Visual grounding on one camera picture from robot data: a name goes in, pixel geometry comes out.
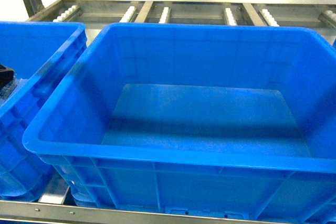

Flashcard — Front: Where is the left blue plastic crate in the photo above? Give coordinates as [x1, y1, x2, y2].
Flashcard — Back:
[1, 22, 87, 201]

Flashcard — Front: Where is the metal roller rack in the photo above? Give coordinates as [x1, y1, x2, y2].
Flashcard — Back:
[1, 0, 335, 223]

